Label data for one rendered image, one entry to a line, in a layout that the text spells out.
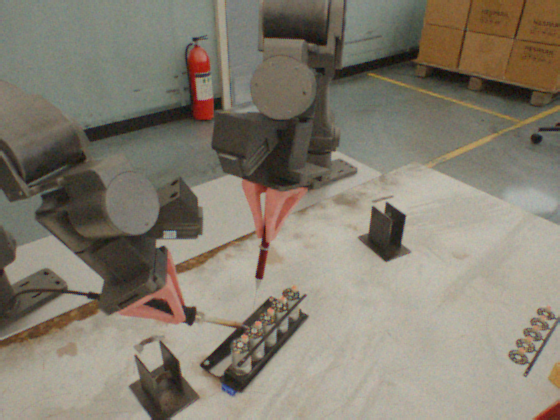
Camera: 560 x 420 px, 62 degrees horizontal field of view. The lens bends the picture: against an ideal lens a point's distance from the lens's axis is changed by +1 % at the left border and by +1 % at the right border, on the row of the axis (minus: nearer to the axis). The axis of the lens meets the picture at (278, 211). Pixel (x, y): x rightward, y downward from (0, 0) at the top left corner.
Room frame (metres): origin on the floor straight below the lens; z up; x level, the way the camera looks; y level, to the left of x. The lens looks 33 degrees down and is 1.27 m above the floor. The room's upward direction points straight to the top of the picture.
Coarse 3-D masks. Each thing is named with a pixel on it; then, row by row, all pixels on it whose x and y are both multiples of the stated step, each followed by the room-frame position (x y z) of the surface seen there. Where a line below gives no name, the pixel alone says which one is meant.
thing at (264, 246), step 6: (264, 228) 0.46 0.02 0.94; (264, 234) 0.46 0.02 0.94; (264, 240) 0.45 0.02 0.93; (264, 246) 0.45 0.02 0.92; (270, 246) 0.46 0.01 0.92; (264, 252) 0.45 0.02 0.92; (264, 258) 0.45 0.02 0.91; (258, 264) 0.45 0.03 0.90; (264, 264) 0.45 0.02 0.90; (258, 270) 0.44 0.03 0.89; (264, 270) 0.45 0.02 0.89; (258, 276) 0.44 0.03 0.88
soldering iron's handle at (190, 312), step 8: (88, 296) 0.39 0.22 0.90; (96, 296) 0.39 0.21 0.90; (144, 304) 0.40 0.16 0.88; (152, 304) 0.40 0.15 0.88; (160, 304) 0.40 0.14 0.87; (168, 304) 0.41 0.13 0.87; (168, 312) 0.40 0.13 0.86; (184, 312) 0.41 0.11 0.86; (192, 312) 0.41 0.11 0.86; (192, 320) 0.40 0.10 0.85
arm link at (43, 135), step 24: (0, 96) 0.42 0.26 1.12; (24, 96) 0.43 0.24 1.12; (0, 120) 0.39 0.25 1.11; (24, 120) 0.40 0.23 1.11; (48, 120) 0.41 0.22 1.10; (0, 144) 0.37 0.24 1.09; (24, 144) 0.38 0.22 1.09; (48, 144) 0.39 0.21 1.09; (72, 144) 0.41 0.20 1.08; (24, 168) 0.37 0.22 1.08; (48, 168) 0.39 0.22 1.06
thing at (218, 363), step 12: (300, 324) 0.48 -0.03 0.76; (228, 336) 0.45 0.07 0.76; (240, 336) 0.45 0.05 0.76; (288, 336) 0.45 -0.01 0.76; (216, 348) 0.43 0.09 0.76; (228, 348) 0.43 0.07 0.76; (204, 360) 0.41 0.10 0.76; (216, 360) 0.41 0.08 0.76; (228, 360) 0.41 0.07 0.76; (216, 372) 0.39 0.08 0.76
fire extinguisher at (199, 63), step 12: (204, 36) 3.19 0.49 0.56; (192, 48) 3.16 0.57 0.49; (192, 60) 3.10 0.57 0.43; (204, 60) 3.11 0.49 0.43; (192, 72) 3.10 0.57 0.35; (204, 72) 3.10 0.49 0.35; (192, 84) 3.11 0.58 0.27; (204, 84) 3.10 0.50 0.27; (204, 96) 3.09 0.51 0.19; (192, 108) 3.14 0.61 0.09; (204, 108) 3.09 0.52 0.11
